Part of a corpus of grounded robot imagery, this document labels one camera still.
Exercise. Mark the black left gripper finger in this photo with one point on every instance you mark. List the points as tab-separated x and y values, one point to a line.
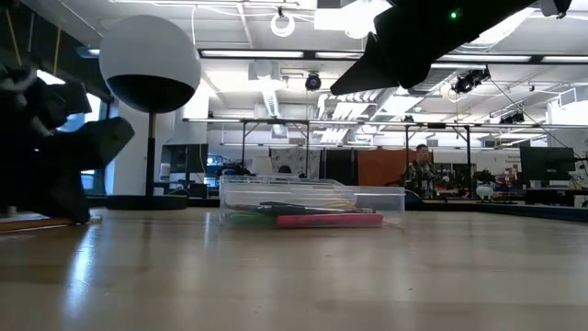
27	202
71	202

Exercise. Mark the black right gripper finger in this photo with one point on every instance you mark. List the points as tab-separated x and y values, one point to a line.
367	76

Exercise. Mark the clear plastic supply box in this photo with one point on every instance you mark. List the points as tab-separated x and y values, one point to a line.
383	202

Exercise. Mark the yellow-green crayon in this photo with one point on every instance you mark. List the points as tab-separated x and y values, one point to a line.
342	203

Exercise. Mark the clear plastic container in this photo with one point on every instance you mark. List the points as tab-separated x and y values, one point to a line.
275	180

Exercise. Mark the pink marker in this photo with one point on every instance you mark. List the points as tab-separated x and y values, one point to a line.
331	221

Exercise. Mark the linear ceiling light fixture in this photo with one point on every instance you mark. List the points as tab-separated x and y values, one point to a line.
310	54

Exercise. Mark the black track spotlights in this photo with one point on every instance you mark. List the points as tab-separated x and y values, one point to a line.
466	83

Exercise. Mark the person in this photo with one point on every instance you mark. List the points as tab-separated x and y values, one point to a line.
419	177

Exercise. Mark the dark computer monitor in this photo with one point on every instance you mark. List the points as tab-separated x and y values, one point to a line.
546	163
184	158

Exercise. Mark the white globe lamp black stand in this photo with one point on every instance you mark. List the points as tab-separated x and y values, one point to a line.
151	50

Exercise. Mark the black ceiling dome camera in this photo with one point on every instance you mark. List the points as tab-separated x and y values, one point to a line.
313	82

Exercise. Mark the orange partition wall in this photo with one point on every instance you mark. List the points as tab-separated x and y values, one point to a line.
381	167

